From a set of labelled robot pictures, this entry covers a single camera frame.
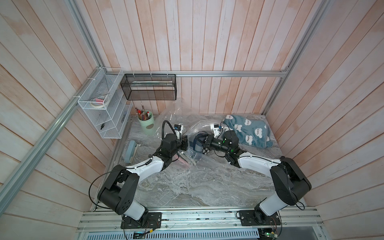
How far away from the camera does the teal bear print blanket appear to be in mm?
1016

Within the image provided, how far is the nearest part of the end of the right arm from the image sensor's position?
66cm

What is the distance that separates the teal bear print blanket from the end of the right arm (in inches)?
13.5
